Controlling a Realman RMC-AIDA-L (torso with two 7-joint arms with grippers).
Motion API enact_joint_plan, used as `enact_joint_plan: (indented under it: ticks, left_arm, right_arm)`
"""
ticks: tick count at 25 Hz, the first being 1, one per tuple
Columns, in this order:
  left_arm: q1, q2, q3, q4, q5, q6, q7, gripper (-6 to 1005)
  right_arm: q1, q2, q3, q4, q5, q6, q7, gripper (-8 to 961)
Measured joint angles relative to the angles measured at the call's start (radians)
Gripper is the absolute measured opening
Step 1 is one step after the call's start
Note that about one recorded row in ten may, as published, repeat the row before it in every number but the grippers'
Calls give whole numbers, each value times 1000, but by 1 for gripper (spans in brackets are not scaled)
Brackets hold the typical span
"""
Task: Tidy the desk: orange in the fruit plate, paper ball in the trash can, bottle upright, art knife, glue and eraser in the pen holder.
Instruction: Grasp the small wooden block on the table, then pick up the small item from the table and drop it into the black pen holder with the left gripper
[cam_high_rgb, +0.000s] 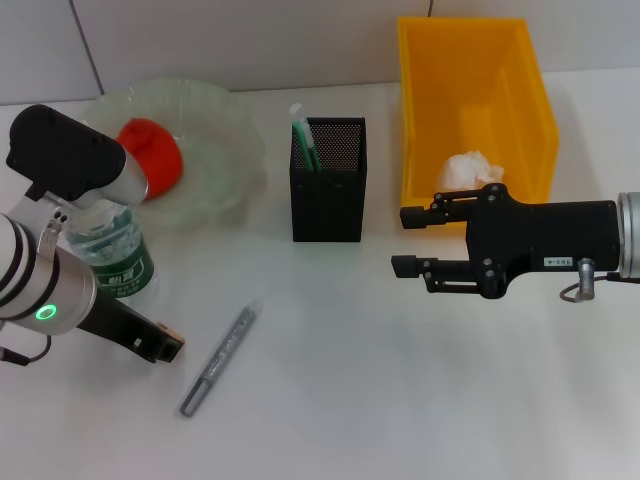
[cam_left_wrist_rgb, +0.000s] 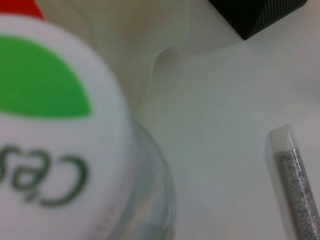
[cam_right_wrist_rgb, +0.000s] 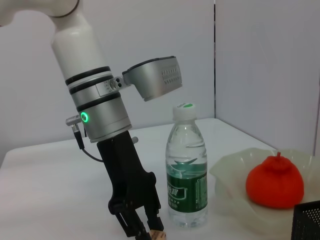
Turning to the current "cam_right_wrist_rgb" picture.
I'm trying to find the small beige eraser block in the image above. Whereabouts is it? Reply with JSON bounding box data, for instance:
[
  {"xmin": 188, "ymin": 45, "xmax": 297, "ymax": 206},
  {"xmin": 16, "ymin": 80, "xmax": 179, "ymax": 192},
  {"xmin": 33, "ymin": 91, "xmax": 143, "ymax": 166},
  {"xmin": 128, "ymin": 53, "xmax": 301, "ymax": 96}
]
[{"xmin": 149, "ymin": 230, "xmax": 167, "ymax": 240}]

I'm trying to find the orange fruit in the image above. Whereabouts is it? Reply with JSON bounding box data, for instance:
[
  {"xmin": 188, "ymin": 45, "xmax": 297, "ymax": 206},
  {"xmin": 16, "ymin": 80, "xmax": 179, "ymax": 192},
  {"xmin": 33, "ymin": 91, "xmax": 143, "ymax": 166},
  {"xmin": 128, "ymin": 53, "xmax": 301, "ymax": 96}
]
[{"xmin": 245, "ymin": 151, "xmax": 305, "ymax": 210}]

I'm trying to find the clear green-label water bottle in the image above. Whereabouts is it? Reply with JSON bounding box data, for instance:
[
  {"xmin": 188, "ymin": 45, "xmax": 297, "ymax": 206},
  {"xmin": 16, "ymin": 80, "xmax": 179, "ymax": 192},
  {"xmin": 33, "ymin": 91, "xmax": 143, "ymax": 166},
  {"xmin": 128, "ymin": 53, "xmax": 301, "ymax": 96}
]
[{"xmin": 165, "ymin": 102, "xmax": 209, "ymax": 229}]

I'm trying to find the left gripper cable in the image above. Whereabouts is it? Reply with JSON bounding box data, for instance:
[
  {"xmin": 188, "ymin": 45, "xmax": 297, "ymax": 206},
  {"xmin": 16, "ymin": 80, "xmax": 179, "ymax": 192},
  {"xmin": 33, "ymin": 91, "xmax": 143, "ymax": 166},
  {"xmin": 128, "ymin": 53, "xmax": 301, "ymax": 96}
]
[{"xmin": 65, "ymin": 114, "xmax": 105, "ymax": 163}]

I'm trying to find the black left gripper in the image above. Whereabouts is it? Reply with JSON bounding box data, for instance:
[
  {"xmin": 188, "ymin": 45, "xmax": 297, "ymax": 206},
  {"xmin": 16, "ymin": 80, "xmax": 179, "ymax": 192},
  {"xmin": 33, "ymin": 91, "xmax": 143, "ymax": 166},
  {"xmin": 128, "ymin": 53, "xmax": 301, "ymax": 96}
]
[{"xmin": 96, "ymin": 129, "xmax": 165, "ymax": 240}]

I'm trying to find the pale green glass fruit plate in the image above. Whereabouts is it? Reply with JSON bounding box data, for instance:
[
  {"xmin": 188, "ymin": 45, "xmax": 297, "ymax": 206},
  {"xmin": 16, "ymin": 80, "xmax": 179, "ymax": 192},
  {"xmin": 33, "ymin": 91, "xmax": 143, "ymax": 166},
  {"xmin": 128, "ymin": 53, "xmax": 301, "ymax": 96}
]
[{"xmin": 209, "ymin": 147, "xmax": 320, "ymax": 221}]

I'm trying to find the black mesh pen holder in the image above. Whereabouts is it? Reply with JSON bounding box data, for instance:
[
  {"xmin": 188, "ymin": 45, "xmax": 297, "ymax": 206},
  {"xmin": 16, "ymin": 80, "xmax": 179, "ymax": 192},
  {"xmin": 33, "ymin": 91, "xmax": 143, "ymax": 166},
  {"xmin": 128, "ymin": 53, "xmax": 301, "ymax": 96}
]
[{"xmin": 290, "ymin": 199, "xmax": 320, "ymax": 240}]

